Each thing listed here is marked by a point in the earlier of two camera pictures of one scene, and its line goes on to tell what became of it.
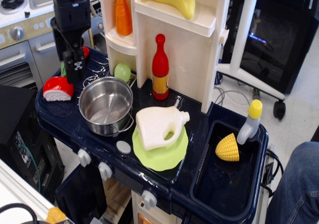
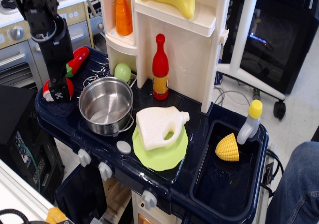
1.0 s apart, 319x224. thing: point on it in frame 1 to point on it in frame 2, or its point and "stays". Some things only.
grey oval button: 123,147 stays
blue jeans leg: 295,199 stays
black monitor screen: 280,33 stays
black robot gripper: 72,18 to 58,53
